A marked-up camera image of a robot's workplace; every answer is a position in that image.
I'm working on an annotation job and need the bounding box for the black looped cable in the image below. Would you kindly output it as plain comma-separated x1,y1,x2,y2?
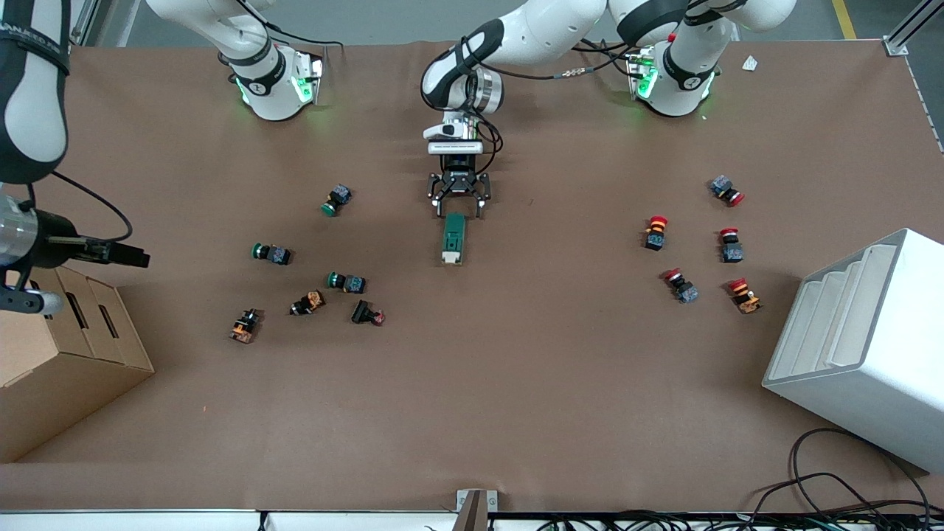
749,428,934,517

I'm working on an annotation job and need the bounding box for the white stepped plastic organizer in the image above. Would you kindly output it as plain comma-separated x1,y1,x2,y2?
762,227,944,474

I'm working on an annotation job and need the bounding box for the brown table cover sheet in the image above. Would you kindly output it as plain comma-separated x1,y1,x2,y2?
0,41,944,513

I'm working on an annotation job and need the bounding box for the grey metal table bracket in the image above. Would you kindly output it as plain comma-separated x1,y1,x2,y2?
456,489,499,531

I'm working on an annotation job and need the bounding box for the white table edge rail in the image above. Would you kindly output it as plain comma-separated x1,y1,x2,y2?
0,509,458,531

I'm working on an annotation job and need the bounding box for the aluminium frame post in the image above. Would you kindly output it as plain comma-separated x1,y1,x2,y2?
70,0,100,46
884,0,944,57

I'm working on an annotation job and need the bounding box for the black cable bundle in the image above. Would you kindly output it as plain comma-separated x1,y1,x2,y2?
516,509,944,531

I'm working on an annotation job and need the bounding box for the black base cable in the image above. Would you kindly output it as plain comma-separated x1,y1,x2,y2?
236,0,344,51
575,33,644,78

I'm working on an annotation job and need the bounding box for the brown cardboard box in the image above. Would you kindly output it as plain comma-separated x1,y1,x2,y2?
0,262,156,464

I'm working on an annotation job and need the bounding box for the green terminal block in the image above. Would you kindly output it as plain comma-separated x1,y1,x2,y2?
441,212,467,266

